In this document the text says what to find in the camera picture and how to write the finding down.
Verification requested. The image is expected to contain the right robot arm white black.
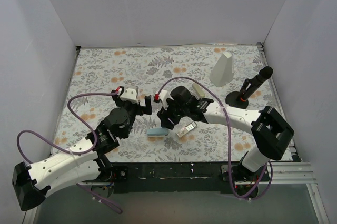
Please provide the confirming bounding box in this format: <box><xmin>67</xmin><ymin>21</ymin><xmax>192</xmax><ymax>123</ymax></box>
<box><xmin>154</xmin><ymin>86</ymin><xmax>294</xmax><ymax>181</ymax></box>

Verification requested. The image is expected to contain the black microphone stand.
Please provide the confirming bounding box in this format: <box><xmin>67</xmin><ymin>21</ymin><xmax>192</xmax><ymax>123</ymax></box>
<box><xmin>225</xmin><ymin>79</ymin><xmax>254</xmax><ymax>109</ymax></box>

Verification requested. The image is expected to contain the floral table mat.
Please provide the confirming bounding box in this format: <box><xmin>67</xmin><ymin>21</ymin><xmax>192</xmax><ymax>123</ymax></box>
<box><xmin>52</xmin><ymin>45</ymin><xmax>264</xmax><ymax>162</ymax></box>

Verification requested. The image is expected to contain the white wedge-shaped block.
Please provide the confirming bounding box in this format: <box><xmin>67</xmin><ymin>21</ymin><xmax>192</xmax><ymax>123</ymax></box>
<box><xmin>210</xmin><ymin>52</ymin><xmax>234</xmax><ymax>87</ymax></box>

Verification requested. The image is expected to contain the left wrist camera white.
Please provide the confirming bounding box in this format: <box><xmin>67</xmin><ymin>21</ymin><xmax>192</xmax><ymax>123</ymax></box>
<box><xmin>120</xmin><ymin>85</ymin><xmax>139</xmax><ymax>104</ymax></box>

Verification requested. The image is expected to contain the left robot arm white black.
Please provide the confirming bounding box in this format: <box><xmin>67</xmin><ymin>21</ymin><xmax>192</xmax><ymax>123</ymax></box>
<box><xmin>12</xmin><ymin>88</ymin><xmax>152</xmax><ymax>211</ymax></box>

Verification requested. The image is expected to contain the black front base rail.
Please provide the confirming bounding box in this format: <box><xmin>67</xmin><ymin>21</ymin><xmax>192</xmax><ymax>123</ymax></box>
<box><xmin>81</xmin><ymin>161</ymin><xmax>272</xmax><ymax>195</ymax></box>

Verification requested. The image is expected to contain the black microphone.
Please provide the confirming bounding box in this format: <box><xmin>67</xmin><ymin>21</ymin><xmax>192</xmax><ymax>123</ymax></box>
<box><xmin>240</xmin><ymin>66</ymin><xmax>273</xmax><ymax>101</ymax></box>

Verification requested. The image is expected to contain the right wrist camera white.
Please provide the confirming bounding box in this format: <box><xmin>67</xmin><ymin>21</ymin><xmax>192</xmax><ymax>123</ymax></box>
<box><xmin>154</xmin><ymin>90</ymin><xmax>172</xmax><ymax>110</ymax></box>

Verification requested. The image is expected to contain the white staple box sleeve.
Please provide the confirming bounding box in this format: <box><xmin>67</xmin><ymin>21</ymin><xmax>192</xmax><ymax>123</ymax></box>
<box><xmin>176</xmin><ymin>128</ymin><xmax>189</xmax><ymax>138</ymax></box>

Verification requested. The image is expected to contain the staple tray with staples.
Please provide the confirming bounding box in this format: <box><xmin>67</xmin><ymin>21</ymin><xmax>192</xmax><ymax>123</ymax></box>
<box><xmin>185</xmin><ymin>122</ymin><xmax>197</xmax><ymax>132</ymax></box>

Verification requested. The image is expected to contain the beige stapler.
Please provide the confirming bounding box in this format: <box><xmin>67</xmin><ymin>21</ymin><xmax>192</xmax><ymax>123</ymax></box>
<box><xmin>192</xmin><ymin>83</ymin><xmax>205</xmax><ymax>99</ymax></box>

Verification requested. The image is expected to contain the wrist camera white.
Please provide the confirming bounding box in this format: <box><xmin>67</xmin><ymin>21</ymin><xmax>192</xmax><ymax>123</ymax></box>
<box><xmin>120</xmin><ymin>85</ymin><xmax>139</xmax><ymax>104</ymax></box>
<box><xmin>154</xmin><ymin>90</ymin><xmax>172</xmax><ymax>110</ymax></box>

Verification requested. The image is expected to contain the light blue stapler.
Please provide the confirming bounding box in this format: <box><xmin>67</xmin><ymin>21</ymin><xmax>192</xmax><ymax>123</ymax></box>
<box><xmin>146</xmin><ymin>128</ymin><xmax>170</xmax><ymax>137</ymax></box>

